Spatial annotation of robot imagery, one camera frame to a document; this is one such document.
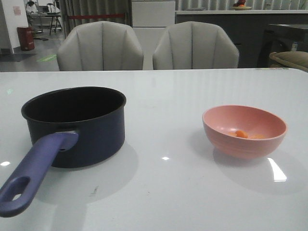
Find pink bowl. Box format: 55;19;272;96
202;105;287;159

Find orange ham slices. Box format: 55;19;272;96
228;130;265;139

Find grey right chair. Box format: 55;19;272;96
153;21;239;70

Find grey chair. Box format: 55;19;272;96
57;21;143;71
153;21;239;70

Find dark blue saucepan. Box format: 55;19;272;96
0;86;127;218

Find grey left chair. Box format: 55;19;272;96
57;21;143;71

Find white refrigerator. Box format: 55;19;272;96
131;0;176;70

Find red barrier belt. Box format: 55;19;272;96
67;13;125;20

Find dark kitchen counter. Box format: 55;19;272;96
176;10;308;68

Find grey curtain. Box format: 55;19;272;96
59;0;132;36

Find fruit plate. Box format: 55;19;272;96
232;0;252;11

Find dark washing machine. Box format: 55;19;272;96
257;24;308;67

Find red bin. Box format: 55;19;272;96
17;26;35;51

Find background work table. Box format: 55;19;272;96
26;11;63;35

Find beige cushion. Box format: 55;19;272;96
269;51;308;72

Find background person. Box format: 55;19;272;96
26;0;37;13

